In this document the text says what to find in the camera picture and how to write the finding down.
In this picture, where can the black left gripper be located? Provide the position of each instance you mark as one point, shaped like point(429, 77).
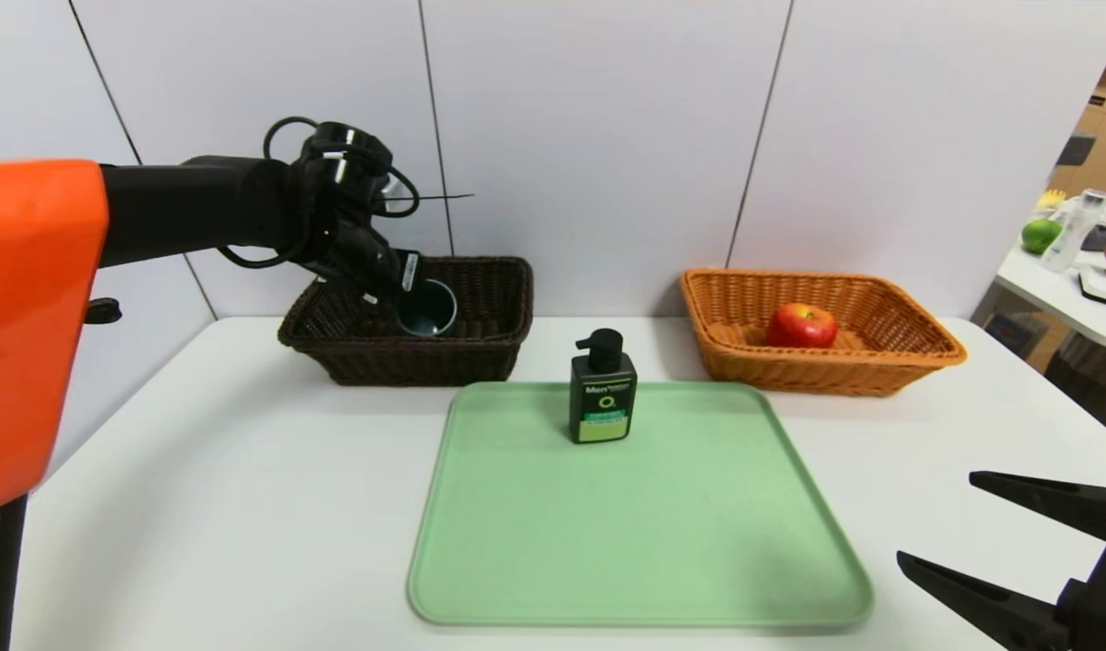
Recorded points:
point(409, 269)

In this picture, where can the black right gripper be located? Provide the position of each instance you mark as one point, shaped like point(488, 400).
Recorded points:
point(1088, 608)

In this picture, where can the blue plastic cup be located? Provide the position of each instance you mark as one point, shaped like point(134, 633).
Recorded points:
point(426, 312)

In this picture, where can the red apple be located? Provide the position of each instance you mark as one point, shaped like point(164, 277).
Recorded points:
point(801, 327)

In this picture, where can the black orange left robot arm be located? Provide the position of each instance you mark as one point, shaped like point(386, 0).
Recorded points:
point(28, 316)

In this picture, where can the dark brown wicker basket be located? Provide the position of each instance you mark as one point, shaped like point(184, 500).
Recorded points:
point(480, 353)

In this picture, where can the orange wicker basket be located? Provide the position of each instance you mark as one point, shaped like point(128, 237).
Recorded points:
point(806, 372)

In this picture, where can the black pump bottle green label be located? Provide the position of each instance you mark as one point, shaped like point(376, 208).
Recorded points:
point(602, 398)

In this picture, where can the white side table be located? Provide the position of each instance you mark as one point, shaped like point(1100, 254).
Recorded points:
point(1050, 294)

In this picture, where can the black and white flat device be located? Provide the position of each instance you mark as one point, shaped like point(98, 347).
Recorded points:
point(1104, 289)

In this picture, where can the green lime fruit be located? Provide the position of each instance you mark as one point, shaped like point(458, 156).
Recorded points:
point(1041, 237)

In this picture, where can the clear plastic bottle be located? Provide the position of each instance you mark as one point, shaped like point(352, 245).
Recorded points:
point(1070, 235)

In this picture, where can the yellow toy item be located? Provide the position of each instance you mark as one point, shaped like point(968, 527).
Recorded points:
point(1050, 201)

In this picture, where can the light green plastic tray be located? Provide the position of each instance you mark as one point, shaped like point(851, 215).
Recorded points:
point(643, 542)

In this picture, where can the wooden shelf unit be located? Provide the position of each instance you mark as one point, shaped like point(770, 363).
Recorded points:
point(1104, 154)

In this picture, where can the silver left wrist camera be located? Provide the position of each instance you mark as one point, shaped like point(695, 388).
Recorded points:
point(394, 194)

